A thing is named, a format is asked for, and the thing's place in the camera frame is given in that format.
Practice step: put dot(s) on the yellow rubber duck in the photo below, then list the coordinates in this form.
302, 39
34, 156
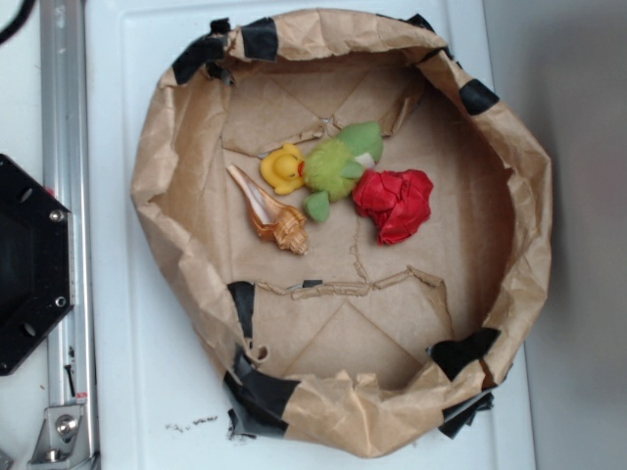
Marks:
282, 169

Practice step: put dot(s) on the orange spiral seashell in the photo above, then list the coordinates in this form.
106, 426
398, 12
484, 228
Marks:
273, 221

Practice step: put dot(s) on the green plush toy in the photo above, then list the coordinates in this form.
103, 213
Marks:
334, 167

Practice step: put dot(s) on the red crumpled paper ball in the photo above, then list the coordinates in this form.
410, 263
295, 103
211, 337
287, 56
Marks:
396, 201

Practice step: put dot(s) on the brown paper bag bin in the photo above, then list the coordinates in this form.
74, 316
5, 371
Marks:
354, 345

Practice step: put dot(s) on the aluminium extrusion rail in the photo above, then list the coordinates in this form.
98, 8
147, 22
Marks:
71, 346

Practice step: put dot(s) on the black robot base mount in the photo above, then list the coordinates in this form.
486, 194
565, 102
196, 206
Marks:
35, 264

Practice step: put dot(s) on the metal corner bracket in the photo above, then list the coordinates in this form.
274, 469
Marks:
63, 439

